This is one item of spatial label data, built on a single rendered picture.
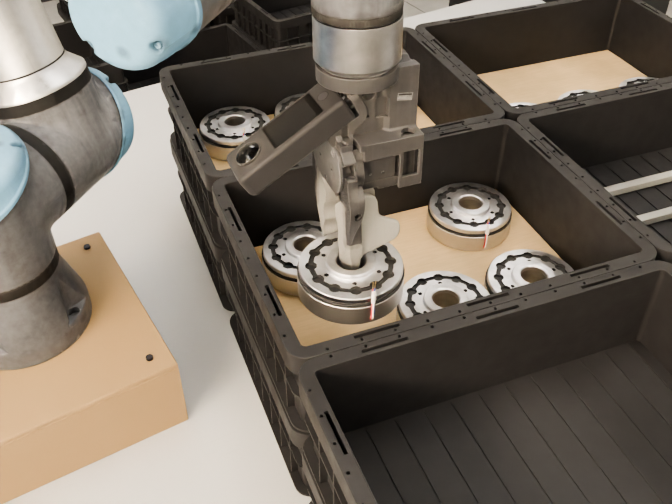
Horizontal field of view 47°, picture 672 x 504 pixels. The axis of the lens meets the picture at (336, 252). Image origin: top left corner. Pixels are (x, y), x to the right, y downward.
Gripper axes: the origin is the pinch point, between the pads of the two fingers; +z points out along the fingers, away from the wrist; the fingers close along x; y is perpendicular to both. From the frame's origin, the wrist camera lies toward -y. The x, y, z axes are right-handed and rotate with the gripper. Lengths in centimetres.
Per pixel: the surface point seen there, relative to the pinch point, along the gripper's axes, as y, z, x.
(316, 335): -2.3, 11.0, 0.2
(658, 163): 54, 11, 15
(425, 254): 14.7, 10.7, 8.2
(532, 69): 53, 10, 46
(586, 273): 22.4, 1.3, -10.8
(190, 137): -8.5, 0.2, 28.1
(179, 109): -8.3, 0.0, 35.5
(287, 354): -8.5, 1.7, -10.1
